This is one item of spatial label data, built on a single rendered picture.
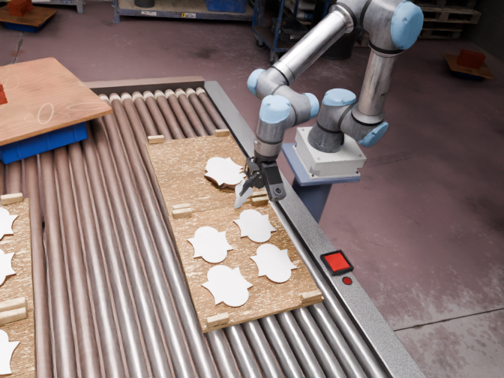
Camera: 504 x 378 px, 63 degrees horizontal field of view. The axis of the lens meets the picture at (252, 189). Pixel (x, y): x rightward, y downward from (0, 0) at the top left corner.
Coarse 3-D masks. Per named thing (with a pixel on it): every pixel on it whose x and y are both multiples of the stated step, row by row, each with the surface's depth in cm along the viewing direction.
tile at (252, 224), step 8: (240, 216) 134; (248, 216) 134; (256, 216) 135; (264, 216) 135; (240, 224) 131; (248, 224) 131; (256, 224) 132; (264, 224) 132; (248, 232) 129; (256, 232) 129; (264, 232) 130; (256, 240) 127; (264, 240) 127
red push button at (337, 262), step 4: (324, 256) 128; (328, 256) 128; (332, 256) 128; (336, 256) 128; (340, 256) 129; (328, 260) 127; (332, 260) 127; (336, 260) 127; (340, 260) 127; (344, 260) 128; (332, 264) 126; (336, 264) 126; (340, 264) 126; (344, 264) 126; (348, 264) 127; (332, 268) 125; (336, 268) 125; (340, 268) 125
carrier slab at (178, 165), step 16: (160, 144) 159; (176, 144) 160; (192, 144) 161; (208, 144) 163; (224, 144) 164; (160, 160) 151; (176, 160) 152; (192, 160) 154; (240, 160) 158; (160, 176) 144; (176, 176) 146; (192, 176) 147; (160, 192) 140; (176, 192) 139; (192, 192) 140; (208, 192) 142; (224, 192) 143; (192, 208) 134; (208, 208) 136
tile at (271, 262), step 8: (264, 248) 125; (272, 248) 125; (256, 256) 122; (264, 256) 122; (272, 256) 123; (280, 256) 123; (256, 264) 120; (264, 264) 120; (272, 264) 120; (280, 264) 121; (288, 264) 121; (264, 272) 118; (272, 272) 118; (280, 272) 119; (288, 272) 119; (272, 280) 116; (280, 280) 116
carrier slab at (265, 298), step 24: (192, 216) 132; (216, 216) 133; (240, 240) 127; (288, 240) 130; (192, 264) 118; (216, 264) 119; (240, 264) 120; (192, 288) 112; (264, 288) 115; (288, 288) 116; (312, 288) 117; (216, 312) 107; (240, 312) 108; (264, 312) 109
